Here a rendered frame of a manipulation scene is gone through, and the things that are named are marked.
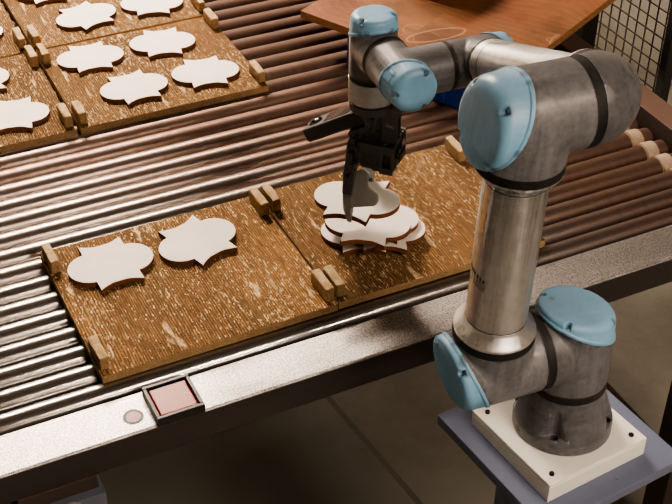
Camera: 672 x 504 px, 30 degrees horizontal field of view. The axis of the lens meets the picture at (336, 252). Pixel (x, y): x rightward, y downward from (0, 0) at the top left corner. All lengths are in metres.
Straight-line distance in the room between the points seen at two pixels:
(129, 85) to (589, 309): 1.23
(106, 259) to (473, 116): 0.88
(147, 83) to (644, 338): 1.59
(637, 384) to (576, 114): 1.96
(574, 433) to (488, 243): 0.40
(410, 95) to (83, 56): 1.12
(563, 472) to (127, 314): 0.75
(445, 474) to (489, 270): 1.50
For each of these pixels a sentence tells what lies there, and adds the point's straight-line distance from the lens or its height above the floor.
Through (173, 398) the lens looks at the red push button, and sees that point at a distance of 1.95.
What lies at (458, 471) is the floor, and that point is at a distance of 3.11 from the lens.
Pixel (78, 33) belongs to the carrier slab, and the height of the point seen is 0.94.
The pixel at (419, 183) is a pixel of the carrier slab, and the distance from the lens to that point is 2.38.
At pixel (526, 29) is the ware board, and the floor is 1.04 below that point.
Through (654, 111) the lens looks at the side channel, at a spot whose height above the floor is 0.95.
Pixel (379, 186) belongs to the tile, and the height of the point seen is 1.05.
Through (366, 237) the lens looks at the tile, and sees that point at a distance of 2.15.
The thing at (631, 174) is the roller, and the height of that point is 0.91.
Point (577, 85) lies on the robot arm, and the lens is 1.52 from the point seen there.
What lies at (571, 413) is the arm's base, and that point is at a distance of 1.88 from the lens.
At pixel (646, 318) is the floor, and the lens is 3.61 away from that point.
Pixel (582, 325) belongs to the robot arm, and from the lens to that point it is 1.79.
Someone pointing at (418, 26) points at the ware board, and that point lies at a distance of 2.70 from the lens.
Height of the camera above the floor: 2.28
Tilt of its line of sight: 38 degrees down
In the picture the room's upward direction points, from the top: 1 degrees clockwise
